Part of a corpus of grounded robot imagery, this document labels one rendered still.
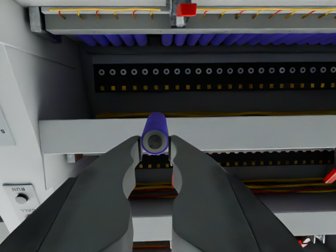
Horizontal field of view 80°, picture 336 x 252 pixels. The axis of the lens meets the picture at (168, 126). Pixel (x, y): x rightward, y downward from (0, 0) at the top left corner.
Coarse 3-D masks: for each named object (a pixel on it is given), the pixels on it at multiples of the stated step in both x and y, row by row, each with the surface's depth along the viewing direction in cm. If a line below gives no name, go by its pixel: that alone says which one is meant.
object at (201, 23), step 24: (48, 24) 24; (72, 24) 24; (96, 24) 24; (120, 24) 24; (144, 24) 24; (168, 24) 24; (192, 24) 24; (216, 24) 24; (240, 24) 25; (264, 24) 25; (288, 24) 25; (312, 24) 25
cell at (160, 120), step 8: (152, 112) 19; (152, 120) 15; (160, 120) 15; (144, 128) 14; (152, 128) 13; (160, 128) 13; (144, 136) 13; (152, 136) 12; (160, 136) 13; (144, 144) 13; (152, 144) 13; (160, 144) 13; (152, 152) 13; (160, 152) 13
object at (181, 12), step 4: (180, 4) 15; (184, 4) 15; (188, 4) 15; (192, 4) 15; (196, 4) 15; (180, 8) 15; (184, 8) 15; (188, 8) 15; (192, 8) 15; (176, 12) 19; (180, 12) 15; (184, 12) 15; (188, 12) 15; (192, 12) 15; (176, 16) 21; (180, 16) 21; (176, 20) 21; (180, 20) 21; (176, 24) 21; (180, 24) 21
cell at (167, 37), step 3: (162, 36) 30; (165, 36) 29; (168, 36) 29; (171, 36) 29; (162, 39) 31; (165, 39) 30; (168, 39) 30; (171, 39) 31; (162, 42) 33; (165, 42) 32; (168, 42) 32; (171, 42) 33; (165, 45) 33
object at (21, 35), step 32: (0, 0) 20; (32, 0) 22; (64, 0) 22; (96, 0) 22; (128, 0) 22; (160, 0) 22; (192, 0) 22; (224, 0) 22; (256, 0) 23; (288, 0) 23; (320, 0) 23; (0, 32) 20; (32, 32) 24; (64, 64) 33
